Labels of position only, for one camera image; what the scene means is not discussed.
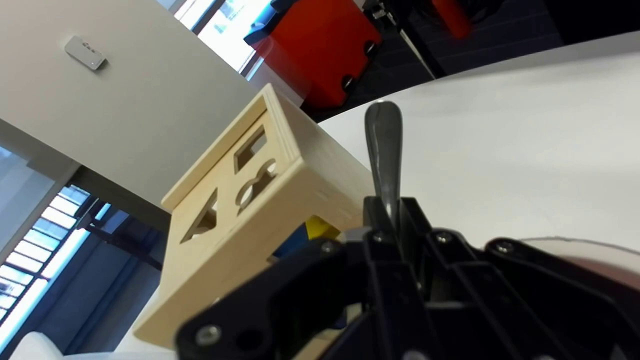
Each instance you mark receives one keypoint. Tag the red plastic box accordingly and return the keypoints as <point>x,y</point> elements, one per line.
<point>321,46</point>

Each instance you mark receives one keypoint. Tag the blue and yellow toy block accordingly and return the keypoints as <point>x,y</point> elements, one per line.
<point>321,228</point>

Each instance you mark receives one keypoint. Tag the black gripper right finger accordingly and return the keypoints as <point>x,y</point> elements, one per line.
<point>520,300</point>

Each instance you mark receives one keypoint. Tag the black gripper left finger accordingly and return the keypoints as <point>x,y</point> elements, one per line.
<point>300,300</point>

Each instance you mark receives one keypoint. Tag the wooden shape sorter box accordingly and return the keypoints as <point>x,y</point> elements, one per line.
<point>221,267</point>

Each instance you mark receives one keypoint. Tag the metal spoon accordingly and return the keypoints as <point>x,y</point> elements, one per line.
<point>383,146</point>

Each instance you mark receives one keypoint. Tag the window with blinds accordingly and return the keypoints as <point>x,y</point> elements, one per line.
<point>41,267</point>

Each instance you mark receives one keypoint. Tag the small grey wall plate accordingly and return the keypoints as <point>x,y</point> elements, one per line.
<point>84,53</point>

